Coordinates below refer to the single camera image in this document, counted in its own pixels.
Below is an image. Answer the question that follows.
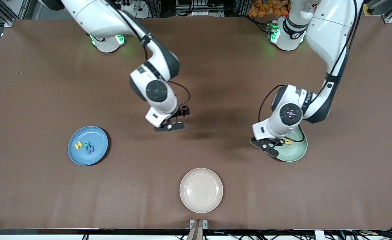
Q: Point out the black table edge rail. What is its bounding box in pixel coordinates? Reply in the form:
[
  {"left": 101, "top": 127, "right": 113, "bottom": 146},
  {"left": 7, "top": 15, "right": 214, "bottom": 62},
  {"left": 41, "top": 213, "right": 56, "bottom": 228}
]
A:
[{"left": 0, "top": 228, "right": 392, "bottom": 236}]

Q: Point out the blue plate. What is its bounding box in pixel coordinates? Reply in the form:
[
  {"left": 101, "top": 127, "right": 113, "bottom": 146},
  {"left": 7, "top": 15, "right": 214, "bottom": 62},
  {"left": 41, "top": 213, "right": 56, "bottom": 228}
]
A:
[{"left": 67, "top": 126, "right": 109, "bottom": 166}]

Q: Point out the beige plate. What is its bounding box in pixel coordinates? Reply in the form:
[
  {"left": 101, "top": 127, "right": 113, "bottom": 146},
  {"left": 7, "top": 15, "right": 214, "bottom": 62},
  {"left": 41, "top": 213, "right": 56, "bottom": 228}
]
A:
[{"left": 179, "top": 168, "right": 223, "bottom": 214}]

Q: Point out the green plate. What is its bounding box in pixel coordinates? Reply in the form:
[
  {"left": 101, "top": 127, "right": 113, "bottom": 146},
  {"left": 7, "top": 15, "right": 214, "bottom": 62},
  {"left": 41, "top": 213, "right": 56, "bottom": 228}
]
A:
[{"left": 275, "top": 127, "right": 308, "bottom": 162}]

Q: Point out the white power strip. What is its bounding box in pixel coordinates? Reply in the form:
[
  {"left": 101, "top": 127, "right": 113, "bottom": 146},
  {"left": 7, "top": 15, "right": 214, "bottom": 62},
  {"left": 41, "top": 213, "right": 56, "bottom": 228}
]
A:
[{"left": 116, "top": 0, "right": 150, "bottom": 19}]

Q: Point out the bag of orange fruit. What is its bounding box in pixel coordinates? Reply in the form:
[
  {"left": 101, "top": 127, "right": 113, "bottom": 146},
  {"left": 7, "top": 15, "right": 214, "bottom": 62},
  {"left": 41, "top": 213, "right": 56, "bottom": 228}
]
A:
[{"left": 248, "top": 0, "right": 289, "bottom": 18}]

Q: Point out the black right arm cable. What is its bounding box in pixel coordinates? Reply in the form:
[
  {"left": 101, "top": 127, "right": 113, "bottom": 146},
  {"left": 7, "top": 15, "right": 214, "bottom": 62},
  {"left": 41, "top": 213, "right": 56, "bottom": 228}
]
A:
[{"left": 114, "top": 0, "right": 191, "bottom": 109}]

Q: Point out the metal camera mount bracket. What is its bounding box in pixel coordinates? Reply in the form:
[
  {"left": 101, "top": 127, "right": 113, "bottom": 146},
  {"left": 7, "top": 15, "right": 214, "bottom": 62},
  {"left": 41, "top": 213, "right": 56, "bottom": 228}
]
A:
[{"left": 190, "top": 219, "right": 208, "bottom": 240}]

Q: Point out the background equipment rack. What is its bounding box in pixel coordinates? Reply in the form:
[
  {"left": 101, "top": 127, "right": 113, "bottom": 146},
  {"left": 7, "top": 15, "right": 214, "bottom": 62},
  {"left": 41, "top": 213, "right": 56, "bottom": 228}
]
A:
[{"left": 174, "top": 0, "right": 228, "bottom": 17}]

